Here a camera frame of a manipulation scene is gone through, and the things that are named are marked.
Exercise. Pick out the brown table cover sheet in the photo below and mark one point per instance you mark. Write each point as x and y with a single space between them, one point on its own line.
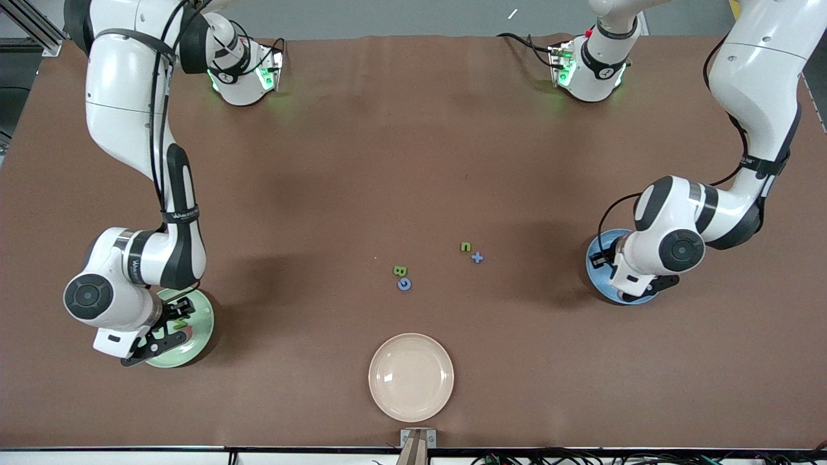
413 161

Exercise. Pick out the metal connector box green light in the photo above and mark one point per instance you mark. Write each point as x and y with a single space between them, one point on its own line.
271 71
561 64

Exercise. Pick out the blue letter G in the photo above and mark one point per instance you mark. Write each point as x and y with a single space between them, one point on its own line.
399 284

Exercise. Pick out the beige plate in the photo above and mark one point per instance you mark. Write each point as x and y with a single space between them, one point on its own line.
411 378

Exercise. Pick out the aluminium frame profile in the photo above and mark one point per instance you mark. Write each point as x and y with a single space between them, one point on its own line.
45 35

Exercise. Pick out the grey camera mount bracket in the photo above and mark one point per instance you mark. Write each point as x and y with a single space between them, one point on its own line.
406 439

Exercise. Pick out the green plate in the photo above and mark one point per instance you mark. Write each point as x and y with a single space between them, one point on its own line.
203 323

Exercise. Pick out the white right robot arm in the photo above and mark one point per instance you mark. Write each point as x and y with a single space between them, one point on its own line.
123 97

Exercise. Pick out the blue plate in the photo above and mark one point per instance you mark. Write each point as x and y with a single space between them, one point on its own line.
594 274

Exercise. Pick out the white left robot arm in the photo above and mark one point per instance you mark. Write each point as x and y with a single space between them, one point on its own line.
756 84

